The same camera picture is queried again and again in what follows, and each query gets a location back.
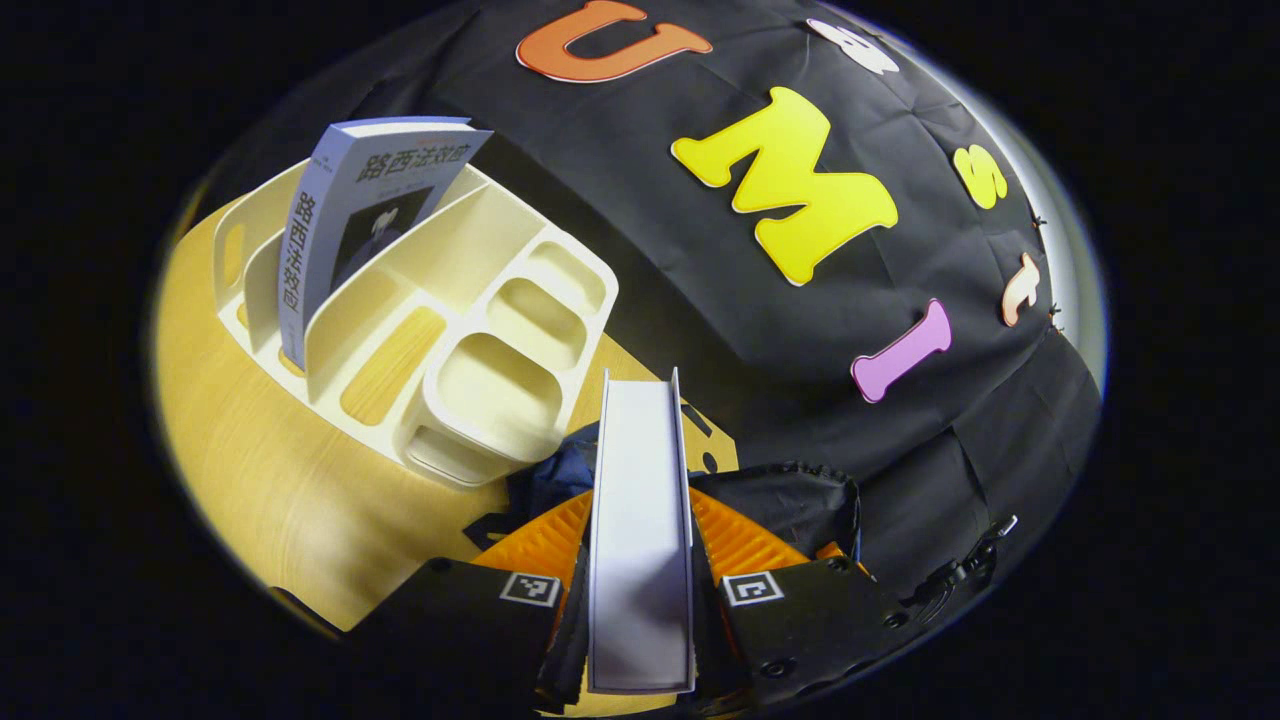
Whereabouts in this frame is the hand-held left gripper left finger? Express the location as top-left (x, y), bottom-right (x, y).
top-left (345, 490), bottom-right (596, 716)

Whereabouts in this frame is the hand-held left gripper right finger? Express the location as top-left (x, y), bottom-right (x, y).
top-left (690, 487), bottom-right (911, 711)

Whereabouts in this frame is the blue schoolbag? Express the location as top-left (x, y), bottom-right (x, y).
top-left (465, 405), bottom-right (863, 591)

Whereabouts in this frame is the white cover book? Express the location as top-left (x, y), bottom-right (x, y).
top-left (587, 368), bottom-right (698, 696)

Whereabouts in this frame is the cream plastic bookshelf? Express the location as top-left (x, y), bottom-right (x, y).
top-left (212, 160), bottom-right (621, 491)

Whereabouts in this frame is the lavender cover book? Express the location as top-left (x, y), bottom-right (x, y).
top-left (278, 117), bottom-right (494, 371)

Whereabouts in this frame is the black backdrop cloth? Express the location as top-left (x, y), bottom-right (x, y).
top-left (210, 0), bottom-right (1101, 601)

